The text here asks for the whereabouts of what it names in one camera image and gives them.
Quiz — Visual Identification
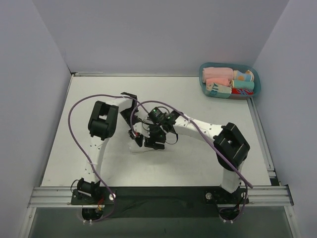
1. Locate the white towel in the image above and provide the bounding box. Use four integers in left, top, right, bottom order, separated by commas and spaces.
128, 139, 154, 153

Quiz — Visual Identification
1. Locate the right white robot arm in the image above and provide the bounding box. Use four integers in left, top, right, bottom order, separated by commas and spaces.
148, 107, 253, 203

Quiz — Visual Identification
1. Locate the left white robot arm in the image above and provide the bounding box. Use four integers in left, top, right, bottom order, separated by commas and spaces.
67, 92, 143, 204

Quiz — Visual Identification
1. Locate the patterned white-teal rolled towel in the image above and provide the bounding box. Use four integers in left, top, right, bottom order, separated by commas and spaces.
205, 83, 232, 99

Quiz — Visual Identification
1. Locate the pink rolled towel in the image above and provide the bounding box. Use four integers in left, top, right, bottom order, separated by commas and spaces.
202, 67, 234, 82

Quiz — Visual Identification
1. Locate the salmon rolled towel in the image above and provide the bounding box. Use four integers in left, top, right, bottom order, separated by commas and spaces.
206, 77, 231, 87

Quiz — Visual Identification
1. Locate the red patterned rolled towel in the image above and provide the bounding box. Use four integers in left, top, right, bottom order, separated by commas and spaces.
231, 88, 254, 97

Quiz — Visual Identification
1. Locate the teal plastic basket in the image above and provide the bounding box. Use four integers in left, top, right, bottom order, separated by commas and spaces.
199, 62, 261, 100

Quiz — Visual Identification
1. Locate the cartoon print rolled towel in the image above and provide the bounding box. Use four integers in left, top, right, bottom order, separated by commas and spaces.
233, 70, 254, 82

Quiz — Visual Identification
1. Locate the teal rolled towel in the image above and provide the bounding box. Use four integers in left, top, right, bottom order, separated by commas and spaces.
232, 80, 255, 90

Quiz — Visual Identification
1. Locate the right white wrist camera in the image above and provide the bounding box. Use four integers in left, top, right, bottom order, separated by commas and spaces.
133, 122, 150, 137

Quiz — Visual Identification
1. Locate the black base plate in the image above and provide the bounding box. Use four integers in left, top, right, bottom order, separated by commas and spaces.
70, 186, 249, 220

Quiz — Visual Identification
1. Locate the aluminium frame rail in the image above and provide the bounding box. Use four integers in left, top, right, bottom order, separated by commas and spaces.
28, 186, 294, 208

